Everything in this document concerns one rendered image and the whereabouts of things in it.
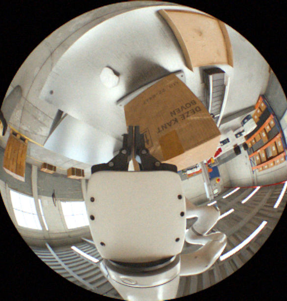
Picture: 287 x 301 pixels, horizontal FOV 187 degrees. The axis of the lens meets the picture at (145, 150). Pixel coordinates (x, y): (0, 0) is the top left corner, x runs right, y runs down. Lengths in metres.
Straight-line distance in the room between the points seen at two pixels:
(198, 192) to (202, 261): 8.69
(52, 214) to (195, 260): 5.10
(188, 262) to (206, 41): 0.64
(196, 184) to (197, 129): 8.59
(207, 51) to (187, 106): 0.30
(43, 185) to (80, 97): 4.78
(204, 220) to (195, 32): 0.74
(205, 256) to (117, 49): 0.57
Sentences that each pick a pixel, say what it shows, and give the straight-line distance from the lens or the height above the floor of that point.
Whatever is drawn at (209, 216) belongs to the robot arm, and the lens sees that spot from 0.50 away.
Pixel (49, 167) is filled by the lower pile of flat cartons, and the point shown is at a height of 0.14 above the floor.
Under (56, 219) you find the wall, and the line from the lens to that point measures 5.25.
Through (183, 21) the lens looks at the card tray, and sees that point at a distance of 0.41.
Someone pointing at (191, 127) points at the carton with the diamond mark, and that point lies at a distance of 0.23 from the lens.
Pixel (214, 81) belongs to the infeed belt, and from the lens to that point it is 0.49.
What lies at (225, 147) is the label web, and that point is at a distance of 1.30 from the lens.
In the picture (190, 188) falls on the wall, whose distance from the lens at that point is 8.72.
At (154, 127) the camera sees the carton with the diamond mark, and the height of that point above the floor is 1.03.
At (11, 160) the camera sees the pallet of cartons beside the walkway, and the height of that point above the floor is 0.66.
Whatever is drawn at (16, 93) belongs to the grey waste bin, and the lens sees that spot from 1.84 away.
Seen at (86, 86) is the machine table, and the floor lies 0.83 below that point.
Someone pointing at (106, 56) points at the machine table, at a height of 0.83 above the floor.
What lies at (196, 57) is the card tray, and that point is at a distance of 0.44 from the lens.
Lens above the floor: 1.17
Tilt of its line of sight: 22 degrees down
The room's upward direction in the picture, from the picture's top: 166 degrees clockwise
